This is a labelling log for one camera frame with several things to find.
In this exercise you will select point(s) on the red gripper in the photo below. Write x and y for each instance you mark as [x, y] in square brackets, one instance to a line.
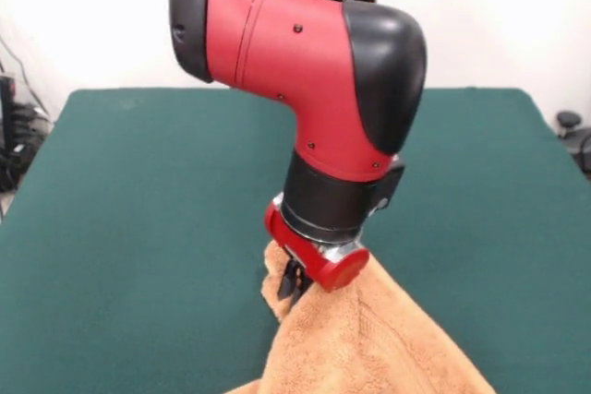
[337, 269]

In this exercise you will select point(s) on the orange terry towel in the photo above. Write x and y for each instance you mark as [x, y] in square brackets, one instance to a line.
[369, 348]

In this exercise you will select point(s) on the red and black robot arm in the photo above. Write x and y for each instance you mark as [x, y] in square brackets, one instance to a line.
[300, 66]

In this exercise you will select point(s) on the dark green table cloth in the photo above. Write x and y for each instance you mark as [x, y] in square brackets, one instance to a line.
[92, 274]

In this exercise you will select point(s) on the black office chair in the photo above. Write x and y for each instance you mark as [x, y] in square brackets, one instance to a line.
[575, 135]

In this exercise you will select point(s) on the black computer case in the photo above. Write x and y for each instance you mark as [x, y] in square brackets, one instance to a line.
[7, 108]

